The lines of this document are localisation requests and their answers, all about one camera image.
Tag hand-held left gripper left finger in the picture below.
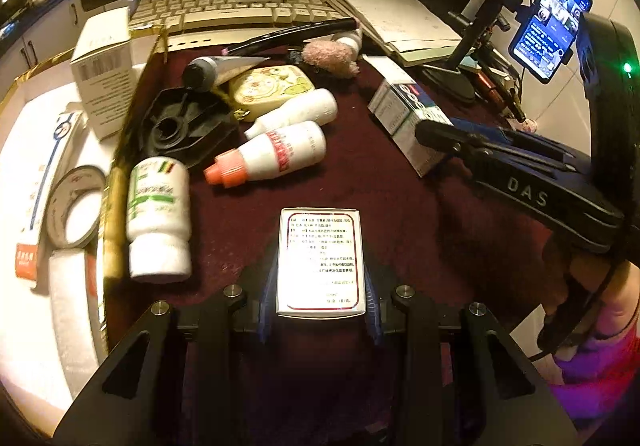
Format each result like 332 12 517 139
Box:
52 236 281 446

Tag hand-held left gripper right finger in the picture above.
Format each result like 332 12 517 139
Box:
357 246 581 446

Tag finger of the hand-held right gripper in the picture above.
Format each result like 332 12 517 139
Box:
414 120 506 167
452 118 591 163

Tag blue and white medicine box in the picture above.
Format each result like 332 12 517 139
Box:
367 76 458 178

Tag white box with red border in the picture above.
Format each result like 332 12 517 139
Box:
275 207 365 318

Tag pink fluffy pom-pom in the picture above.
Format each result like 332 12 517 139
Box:
302 40 361 76

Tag white green-label pill bottle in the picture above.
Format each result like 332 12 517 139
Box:
125 157 193 283

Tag plain white dropper bottle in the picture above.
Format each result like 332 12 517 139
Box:
243 88 339 141

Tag white orange-cap dropper bottle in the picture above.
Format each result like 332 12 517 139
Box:
202 121 328 189

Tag black marker pen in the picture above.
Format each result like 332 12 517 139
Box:
222 17 362 57

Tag yellow cartoon tin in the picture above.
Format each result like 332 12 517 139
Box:
227 64 316 121

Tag black plastic holder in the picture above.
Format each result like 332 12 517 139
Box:
137 86 236 169

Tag grey squeeze tube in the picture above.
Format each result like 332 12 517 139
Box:
181 54 273 92

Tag large white cardboard box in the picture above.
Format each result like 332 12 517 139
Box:
70 6 146 141

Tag gold-edged white tray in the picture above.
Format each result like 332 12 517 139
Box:
0 28 168 432

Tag person's right forearm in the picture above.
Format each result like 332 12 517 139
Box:
550 261 640 427

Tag person's right hand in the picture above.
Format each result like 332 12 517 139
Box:
542 246 623 347

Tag slim black pen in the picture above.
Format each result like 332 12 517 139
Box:
492 76 528 124

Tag red metallic cylinder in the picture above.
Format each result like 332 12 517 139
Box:
477 70 503 101

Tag pale teal booklet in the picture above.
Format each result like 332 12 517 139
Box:
390 40 466 66

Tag black smartphone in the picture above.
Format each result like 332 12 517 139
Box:
507 0 594 85

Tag white grid notebook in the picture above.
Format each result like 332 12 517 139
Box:
330 0 463 54

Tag small white bottle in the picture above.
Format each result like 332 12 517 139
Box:
332 28 364 54

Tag small black clip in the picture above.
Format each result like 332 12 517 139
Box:
286 50 321 74

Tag white foam strip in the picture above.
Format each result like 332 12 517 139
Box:
47 248 103 377

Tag grey tape roll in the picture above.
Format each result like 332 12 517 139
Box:
45 165 108 249

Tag white toothpaste box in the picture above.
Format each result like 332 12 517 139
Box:
15 110 88 284

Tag white keyboard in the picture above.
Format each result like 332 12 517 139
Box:
127 0 373 51

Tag white kitchen cabinets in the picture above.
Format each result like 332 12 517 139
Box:
0 0 83 91

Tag black kitchen counter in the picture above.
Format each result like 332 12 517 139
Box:
0 0 81 61

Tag black ring light stand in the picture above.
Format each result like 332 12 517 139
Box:
422 0 531 101

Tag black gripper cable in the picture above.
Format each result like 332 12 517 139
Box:
536 256 640 362

